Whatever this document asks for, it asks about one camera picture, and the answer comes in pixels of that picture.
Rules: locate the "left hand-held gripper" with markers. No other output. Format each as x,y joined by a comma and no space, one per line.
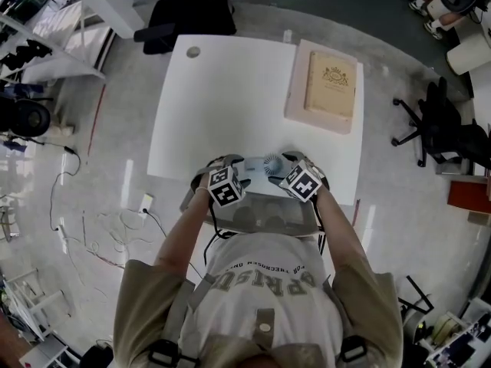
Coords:
224,185

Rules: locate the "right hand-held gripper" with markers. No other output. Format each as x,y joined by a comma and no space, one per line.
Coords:
301,182

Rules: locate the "small light blue fan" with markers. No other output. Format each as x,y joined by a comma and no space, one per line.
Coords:
268,164

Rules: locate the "person's right forearm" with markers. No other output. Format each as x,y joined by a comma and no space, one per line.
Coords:
339,228

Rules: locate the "person's left forearm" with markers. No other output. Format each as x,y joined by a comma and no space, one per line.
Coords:
184,224

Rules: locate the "grey chair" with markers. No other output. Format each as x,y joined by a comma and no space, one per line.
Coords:
264,213

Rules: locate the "white power strip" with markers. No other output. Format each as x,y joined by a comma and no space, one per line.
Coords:
145,202

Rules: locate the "pink flat box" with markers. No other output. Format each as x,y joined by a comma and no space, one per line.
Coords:
297,90

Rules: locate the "tan hardcover book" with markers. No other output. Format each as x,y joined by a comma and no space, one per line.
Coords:
331,86

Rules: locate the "person's torso in beige shirt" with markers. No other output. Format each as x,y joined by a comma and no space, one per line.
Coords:
257,305

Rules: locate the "black office chair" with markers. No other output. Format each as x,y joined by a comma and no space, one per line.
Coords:
188,17
437,125

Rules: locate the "red wooden box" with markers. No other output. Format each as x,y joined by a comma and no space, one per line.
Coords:
470,196

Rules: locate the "black round stool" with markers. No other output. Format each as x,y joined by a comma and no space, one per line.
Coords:
28,118

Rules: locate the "white cylindrical bin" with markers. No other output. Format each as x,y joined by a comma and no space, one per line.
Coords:
468,54

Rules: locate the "white metal shelf rack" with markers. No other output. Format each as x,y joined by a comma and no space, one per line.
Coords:
42,33

